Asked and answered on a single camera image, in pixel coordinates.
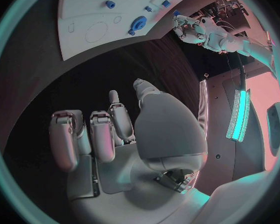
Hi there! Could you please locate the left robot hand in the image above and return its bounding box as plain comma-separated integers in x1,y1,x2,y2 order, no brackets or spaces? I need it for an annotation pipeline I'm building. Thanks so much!
171,14,209,45

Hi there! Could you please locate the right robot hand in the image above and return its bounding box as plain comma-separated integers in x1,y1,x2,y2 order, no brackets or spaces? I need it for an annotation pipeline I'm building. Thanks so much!
48,78,211,224

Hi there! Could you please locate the white task board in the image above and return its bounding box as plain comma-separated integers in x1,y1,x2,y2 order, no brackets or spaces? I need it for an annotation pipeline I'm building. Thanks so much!
57,0,207,61

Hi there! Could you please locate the cluttered workshop desk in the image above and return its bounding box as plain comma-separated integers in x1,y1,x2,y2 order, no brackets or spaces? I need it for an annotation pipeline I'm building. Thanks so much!
198,0,252,26

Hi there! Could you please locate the blue gear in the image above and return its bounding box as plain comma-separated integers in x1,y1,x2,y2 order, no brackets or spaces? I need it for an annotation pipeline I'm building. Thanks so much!
131,15,148,31

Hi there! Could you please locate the glowing light bar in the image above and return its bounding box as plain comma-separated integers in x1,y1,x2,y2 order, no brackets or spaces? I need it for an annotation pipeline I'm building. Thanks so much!
225,88,252,143

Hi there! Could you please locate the white cable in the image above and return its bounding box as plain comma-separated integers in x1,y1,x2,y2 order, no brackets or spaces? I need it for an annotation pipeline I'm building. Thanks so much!
215,20,276,48

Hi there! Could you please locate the black lamp cable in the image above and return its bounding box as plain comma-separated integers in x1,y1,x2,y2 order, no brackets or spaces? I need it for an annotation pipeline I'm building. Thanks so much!
236,53,247,91

